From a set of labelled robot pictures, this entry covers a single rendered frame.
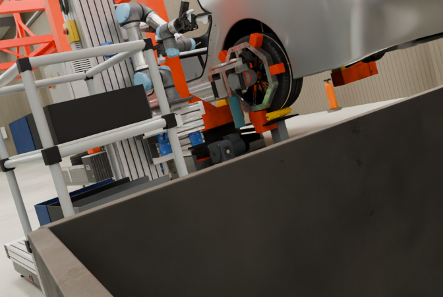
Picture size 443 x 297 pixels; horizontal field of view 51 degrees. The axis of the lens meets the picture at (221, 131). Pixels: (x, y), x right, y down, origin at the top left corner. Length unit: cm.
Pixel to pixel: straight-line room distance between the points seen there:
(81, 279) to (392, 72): 745
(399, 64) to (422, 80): 43
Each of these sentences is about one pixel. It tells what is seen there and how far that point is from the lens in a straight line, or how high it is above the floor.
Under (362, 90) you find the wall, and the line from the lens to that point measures 800.
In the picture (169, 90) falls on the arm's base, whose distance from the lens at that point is 296.
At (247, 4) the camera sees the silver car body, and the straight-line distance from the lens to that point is 377.
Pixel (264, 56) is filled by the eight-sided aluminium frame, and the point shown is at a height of 96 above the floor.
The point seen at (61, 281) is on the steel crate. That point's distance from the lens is 27.
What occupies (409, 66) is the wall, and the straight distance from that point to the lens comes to 749.
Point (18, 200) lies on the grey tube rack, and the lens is 175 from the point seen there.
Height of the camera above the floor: 78
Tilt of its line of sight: 4 degrees down
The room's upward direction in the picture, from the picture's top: 15 degrees counter-clockwise
